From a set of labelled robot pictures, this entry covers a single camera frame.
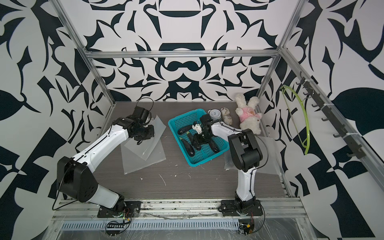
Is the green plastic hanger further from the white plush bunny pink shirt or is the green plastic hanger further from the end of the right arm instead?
the end of the right arm

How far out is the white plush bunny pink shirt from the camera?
3.25ft

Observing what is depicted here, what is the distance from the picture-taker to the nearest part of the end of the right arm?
74 cm

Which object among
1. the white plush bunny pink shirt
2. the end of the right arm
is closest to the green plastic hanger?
the white plush bunny pink shirt
